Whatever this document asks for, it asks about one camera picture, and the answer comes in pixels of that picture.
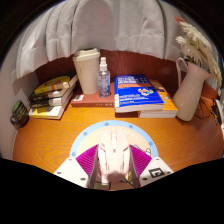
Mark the pink computer mouse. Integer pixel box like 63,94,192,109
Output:
95,129,132,184

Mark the thick dark book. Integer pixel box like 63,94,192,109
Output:
28,89,75,110

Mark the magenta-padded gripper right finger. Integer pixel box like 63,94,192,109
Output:
129,144,175,188

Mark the white tilted laptop stand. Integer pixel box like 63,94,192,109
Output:
214,98,224,128

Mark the white and yellow book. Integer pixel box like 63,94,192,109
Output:
28,98,73,120

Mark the round cartoon print mouse pad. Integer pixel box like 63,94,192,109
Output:
69,120,160,158

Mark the thin dark book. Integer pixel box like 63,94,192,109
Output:
28,83,78,103

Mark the yellow and black book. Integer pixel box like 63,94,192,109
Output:
33,74,79,96

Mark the white curtain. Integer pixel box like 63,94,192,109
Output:
9,0,201,84

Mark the white flower bouquet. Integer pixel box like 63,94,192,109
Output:
174,16,223,88

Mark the reddish brown book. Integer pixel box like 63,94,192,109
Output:
70,83,116,108

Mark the clear spray bottle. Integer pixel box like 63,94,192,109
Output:
96,56,111,99

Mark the black cable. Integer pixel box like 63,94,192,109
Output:
194,96,222,126

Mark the blue cover book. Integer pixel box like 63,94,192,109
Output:
113,73,165,114

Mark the dark green mug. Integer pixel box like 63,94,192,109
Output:
9,100,30,129

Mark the cream lidded tumbler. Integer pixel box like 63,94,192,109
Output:
72,47,101,96

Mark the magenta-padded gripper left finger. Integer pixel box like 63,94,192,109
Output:
53,144,100,189

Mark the white ceramic pitcher vase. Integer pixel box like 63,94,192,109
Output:
171,57,212,122

